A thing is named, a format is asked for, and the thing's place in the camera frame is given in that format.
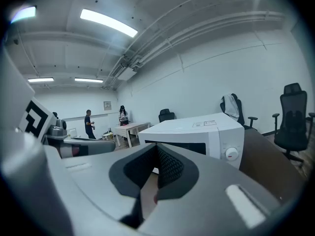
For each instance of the white ceiling air conditioner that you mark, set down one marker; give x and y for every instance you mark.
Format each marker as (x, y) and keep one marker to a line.
(125, 72)

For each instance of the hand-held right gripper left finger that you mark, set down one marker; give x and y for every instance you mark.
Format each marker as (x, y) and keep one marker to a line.
(93, 176)

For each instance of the light wooden table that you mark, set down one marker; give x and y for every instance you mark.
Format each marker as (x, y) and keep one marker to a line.
(131, 127)

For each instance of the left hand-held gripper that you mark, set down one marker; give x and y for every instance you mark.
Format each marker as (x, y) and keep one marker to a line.
(33, 118)

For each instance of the white ceiling pipes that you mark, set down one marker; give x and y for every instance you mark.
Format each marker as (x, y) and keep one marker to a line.
(197, 31)

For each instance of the black mesh office chair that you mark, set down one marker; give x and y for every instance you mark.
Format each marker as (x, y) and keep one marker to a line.
(292, 122)

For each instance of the small white stool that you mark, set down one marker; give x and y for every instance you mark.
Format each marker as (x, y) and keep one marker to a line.
(108, 136)

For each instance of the wall electrical panel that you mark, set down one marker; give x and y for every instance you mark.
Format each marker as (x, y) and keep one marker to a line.
(107, 105)

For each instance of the white jacket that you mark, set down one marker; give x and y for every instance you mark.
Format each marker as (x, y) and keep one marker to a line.
(230, 107)

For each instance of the long ceiling light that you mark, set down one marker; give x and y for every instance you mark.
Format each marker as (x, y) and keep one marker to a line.
(40, 79)
(88, 80)
(108, 22)
(24, 13)

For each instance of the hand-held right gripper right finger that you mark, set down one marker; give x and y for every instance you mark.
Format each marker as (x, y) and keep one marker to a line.
(209, 193)

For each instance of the white microwave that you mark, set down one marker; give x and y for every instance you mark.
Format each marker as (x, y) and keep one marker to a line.
(187, 129)

